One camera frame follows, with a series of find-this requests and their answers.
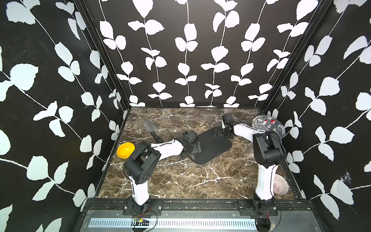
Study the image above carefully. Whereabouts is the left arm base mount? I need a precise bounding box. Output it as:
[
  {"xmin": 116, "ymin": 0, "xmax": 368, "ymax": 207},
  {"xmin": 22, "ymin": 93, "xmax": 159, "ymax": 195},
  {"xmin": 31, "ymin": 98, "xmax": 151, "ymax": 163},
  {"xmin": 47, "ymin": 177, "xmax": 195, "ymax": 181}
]
[{"xmin": 123, "ymin": 198, "xmax": 163, "ymax": 217}]

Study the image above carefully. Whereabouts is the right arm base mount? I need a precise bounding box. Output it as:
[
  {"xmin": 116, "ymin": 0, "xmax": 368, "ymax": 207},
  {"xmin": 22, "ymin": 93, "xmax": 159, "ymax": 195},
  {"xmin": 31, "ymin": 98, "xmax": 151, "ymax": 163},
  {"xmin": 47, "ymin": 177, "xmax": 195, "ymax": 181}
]
[{"xmin": 237, "ymin": 199, "xmax": 278, "ymax": 218}]

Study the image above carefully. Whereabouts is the pink seashell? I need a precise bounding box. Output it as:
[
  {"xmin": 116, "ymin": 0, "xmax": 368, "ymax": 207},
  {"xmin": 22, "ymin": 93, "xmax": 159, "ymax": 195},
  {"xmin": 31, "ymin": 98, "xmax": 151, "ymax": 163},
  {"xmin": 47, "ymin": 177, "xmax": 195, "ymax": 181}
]
[{"xmin": 273, "ymin": 174, "xmax": 289, "ymax": 195}]

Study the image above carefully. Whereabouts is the white perforated rail strip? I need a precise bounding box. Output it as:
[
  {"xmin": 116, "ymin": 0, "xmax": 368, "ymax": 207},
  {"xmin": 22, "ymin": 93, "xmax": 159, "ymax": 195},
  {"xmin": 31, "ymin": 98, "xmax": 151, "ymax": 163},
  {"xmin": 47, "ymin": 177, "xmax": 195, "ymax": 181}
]
[{"xmin": 88, "ymin": 218, "xmax": 257, "ymax": 231}]

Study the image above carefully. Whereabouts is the yellow bowl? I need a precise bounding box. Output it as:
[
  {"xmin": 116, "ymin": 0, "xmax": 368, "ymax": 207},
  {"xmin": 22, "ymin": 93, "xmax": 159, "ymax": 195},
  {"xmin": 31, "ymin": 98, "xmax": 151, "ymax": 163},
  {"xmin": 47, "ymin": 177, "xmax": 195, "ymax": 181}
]
[{"xmin": 117, "ymin": 142, "xmax": 135, "ymax": 159}]

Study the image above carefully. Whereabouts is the steel knife black handle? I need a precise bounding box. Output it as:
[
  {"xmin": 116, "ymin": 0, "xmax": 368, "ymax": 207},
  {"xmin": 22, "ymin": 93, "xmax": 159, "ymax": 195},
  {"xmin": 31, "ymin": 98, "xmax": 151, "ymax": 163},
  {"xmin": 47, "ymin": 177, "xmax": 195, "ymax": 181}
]
[{"xmin": 144, "ymin": 120, "xmax": 164, "ymax": 143}]

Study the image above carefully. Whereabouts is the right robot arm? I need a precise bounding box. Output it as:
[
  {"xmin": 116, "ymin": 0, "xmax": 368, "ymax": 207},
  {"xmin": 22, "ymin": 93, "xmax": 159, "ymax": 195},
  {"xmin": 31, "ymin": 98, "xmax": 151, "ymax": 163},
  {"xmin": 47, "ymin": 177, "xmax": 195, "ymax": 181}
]
[{"xmin": 216, "ymin": 114, "xmax": 287, "ymax": 211}]

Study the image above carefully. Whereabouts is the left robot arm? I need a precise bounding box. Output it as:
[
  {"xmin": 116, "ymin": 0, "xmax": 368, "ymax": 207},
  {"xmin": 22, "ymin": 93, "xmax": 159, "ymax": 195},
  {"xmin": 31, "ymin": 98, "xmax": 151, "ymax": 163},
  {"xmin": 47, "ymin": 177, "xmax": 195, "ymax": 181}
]
[{"xmin": 123, "ymin": 131, "xmax": 202, "ymax": 206}]

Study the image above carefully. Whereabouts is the black cutting board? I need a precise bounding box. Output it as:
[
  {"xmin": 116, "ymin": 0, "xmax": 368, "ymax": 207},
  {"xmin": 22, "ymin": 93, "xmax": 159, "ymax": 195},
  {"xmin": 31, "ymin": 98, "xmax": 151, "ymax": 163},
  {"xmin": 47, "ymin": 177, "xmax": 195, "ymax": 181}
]
[{"xmin": 189, "ymin": 127, "xmax": 232, "ymax": 165}]

